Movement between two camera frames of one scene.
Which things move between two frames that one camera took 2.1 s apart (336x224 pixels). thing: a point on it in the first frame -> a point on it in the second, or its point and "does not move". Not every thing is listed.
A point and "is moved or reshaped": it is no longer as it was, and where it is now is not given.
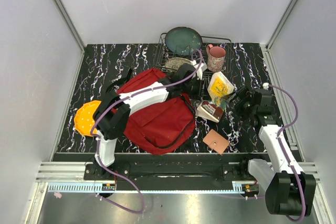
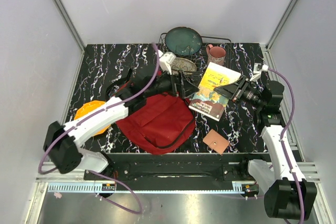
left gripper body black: x=195 y=87 -> x=166 y=84
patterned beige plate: x=175 y=63 does not move
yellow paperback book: x=219 y=86 is moved or reshaped
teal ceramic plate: x=183 y=41 does not move
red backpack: x=162 y=127 does not move
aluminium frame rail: x=70 y=177 does not move
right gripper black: x=244 y=94 -> x=235 y=90
